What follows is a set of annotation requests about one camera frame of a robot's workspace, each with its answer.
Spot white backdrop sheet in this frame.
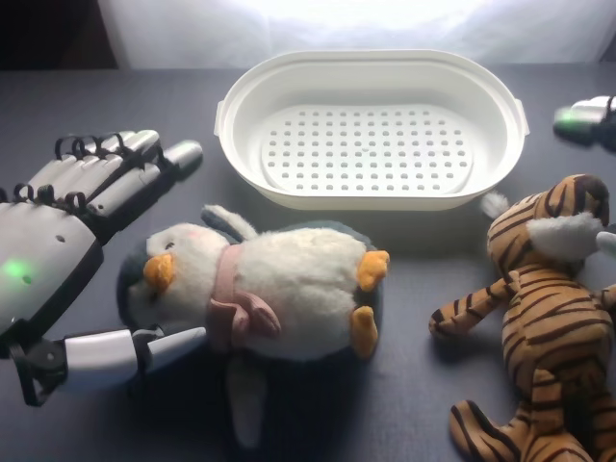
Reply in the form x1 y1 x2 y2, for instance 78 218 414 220
98 0 616 73

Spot white plastic basin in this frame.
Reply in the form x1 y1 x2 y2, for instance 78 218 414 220
213 47 530 216

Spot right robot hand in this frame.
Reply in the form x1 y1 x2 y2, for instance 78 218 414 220
552 94 616 150

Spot plush penguin toy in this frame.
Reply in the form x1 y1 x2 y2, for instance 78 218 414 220
115 204 392 451

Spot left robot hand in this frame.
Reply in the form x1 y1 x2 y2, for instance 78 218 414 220
0 128 209 408

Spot grey table cloth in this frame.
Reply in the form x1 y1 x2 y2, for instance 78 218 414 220
0 62 616 462

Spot plush tiger toy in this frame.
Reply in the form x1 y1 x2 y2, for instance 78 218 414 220
428 172 616 462

